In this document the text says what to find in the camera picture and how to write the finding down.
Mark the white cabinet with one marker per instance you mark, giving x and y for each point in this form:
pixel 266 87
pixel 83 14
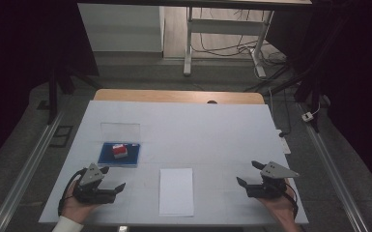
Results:
pixel 122 29

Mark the person's right hand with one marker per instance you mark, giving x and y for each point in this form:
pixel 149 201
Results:
pixel 281 206

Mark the metal rail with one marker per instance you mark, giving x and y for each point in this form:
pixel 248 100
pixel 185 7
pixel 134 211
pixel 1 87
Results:
pixel 25 170
pixel 331 167

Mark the person's left hand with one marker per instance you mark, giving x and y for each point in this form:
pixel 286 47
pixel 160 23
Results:
pixel 75 209

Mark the white-legged desk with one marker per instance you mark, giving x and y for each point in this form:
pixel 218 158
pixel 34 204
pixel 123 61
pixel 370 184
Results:
pixel 225 27

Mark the white paper sheet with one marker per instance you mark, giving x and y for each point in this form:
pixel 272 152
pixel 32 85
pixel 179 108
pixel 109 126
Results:
pixel 176 193

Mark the black rectangular floor frame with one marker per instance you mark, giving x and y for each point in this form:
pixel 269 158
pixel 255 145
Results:
pixel 61 137

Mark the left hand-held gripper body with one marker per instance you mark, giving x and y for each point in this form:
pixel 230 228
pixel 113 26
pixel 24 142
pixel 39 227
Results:
pixel 91 175

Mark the dark curtain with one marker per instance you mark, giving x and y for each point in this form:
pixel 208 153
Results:
pixel 19 64
pixel 360 80

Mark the red and white stamp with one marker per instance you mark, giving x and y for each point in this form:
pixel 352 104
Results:
pixel 120 150

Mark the black stand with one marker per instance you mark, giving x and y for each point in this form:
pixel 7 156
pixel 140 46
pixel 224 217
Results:
pixel 53 96
pixel 312 93

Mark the blue ink pad box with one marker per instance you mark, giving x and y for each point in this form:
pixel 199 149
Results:
pixel 106 158

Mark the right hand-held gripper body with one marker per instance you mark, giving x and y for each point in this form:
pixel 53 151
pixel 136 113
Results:
pixel 273 170

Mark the white power adapter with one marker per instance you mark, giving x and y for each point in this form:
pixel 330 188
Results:
pixel 307 116

